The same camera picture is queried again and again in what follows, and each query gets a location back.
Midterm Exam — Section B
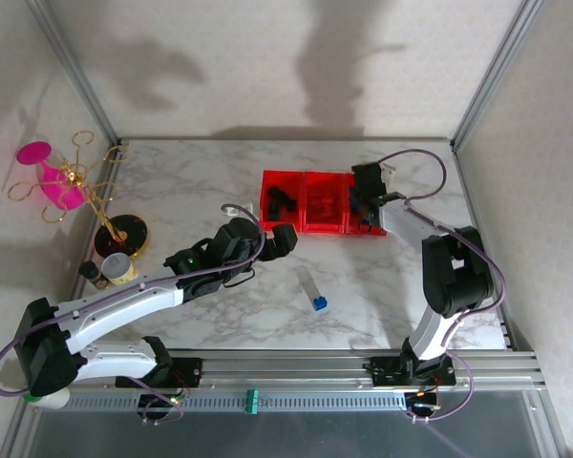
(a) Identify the grey slotted cable duct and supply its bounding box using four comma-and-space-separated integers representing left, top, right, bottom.
66, 389, 412, 412

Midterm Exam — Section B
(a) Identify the small dark bottle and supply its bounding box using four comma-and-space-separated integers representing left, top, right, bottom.
78, 260, 110, 290

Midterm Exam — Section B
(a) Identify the red plastic bin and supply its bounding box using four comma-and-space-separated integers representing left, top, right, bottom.
344, 173, 389, 238
301, 171, 350, 235
258, 170, 307, 234

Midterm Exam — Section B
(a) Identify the aluminium frame post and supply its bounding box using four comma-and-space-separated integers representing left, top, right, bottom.
451, 0, 543, 152
26, 0, 123, 147

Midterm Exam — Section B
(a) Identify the pink wine glass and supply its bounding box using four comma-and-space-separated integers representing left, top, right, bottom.
15, 141, 88, 212

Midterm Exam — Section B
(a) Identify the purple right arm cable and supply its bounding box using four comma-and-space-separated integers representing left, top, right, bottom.
379, 148, 510, 424

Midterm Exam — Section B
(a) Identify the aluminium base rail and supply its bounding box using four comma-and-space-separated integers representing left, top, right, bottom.
32, 350, 546, 388

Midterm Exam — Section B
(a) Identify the gold wire glass rack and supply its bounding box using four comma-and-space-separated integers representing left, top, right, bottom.
2, 130, 152, 261

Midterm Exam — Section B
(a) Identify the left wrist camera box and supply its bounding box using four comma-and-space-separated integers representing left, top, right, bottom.
222, 202, 258, 219

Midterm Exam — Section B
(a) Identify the black controller board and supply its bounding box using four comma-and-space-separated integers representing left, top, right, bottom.
404, 390, 443, 414
137, 393, 182, 415

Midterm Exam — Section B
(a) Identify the grey metal panel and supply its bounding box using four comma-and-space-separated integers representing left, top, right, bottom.
26, 408, 550, 458

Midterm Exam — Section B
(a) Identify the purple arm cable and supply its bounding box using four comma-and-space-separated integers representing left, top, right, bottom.
0, 202, 267, 426
379, 148, 510, 424

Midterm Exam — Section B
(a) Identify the cream jar silver lid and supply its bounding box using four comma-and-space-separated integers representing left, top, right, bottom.
99, 252, 139, 286

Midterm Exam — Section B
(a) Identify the white bottle green cap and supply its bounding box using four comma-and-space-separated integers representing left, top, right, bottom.
22, 388, 73, 411

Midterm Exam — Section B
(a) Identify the aluminium table side rail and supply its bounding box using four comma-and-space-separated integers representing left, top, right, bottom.
453, 142, 536, 355

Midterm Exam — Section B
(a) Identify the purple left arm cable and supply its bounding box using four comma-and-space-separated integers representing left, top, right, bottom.
0, 202, 267, 426

